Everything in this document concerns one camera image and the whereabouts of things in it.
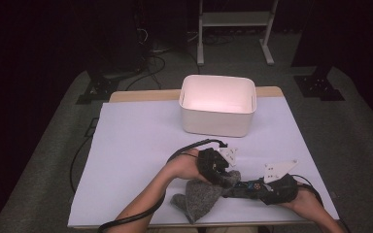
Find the person's right hand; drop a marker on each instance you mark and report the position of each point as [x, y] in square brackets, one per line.
[306, 202]

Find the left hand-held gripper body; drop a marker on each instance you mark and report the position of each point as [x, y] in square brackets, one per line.
[212, 166]

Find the person's left hand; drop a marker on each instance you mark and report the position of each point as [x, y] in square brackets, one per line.
[186, 166]

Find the white plastic bin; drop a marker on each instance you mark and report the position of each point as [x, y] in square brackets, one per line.
[217, 123]

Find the grey cloth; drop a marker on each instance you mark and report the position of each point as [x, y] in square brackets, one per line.
[200, 199]

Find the pale lilac table mat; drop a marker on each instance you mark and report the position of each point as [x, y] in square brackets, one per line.
[136, 145]

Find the black stand base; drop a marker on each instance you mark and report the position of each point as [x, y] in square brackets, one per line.
[98, 90]
[319, 87]

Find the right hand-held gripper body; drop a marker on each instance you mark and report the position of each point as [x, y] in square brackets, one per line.
[281, 191]

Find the wooden table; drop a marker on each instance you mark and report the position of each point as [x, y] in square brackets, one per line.
[142, 95]

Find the white metal stand frame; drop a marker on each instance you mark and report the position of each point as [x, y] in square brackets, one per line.
[236, 18]

